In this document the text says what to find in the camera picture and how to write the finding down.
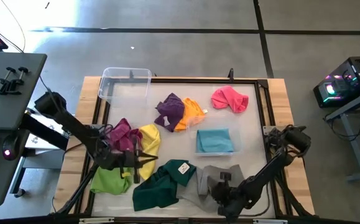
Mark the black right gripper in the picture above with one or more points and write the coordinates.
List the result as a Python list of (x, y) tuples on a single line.
[(229, 199)]

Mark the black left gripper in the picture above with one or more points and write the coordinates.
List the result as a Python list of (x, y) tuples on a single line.
[(117, 158)]

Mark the grey towel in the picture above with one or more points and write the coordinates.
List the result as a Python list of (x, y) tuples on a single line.
[(203, 180)]

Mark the yellow towel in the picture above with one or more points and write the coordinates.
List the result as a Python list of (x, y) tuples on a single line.
[(151, 138)]

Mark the magenta towel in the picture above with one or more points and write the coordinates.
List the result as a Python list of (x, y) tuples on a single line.
[(122, 135)]

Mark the lime green towel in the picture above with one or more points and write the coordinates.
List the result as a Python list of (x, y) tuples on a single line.
[(108, 182)]

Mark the purple towel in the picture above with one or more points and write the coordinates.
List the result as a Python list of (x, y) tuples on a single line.
[(172, 109)]

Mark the orange towel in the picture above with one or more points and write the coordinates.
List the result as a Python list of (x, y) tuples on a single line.
[(192, 113)]

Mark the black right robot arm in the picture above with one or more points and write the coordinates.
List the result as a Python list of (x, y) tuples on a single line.
[(260, 179)]

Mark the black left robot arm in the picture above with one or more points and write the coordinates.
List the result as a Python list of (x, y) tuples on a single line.
[(74, 124)]

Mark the white table mat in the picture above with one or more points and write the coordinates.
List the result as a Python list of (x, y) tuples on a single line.
[(173, 149)]

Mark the dark green towel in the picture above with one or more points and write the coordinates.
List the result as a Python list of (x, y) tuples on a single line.
[(158, 189)]

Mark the light blue towel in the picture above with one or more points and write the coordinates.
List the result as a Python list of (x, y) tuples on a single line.
[(214, 141)]

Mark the white metal strip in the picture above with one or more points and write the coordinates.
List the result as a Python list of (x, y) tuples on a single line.
[(97, 220), (270, 221)]

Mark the pink towel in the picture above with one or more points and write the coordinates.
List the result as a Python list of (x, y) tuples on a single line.
[(229, 98)]

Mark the black beam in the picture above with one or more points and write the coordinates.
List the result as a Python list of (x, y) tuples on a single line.
[(43, 130)]

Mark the black computer mouse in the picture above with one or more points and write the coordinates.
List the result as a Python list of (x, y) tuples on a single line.
[(10, 146)]

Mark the black screw clamp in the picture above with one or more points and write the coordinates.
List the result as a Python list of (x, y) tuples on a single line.
[(22, 69), (10, 70)]

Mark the black computer tower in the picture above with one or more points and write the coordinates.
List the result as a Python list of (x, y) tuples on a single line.
[(347, 84)]

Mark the black aluminium table frame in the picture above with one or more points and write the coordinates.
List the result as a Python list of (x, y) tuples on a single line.
[(204, 80)]

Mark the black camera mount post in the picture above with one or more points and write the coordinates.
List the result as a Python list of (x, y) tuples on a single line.
[(231, 74)]

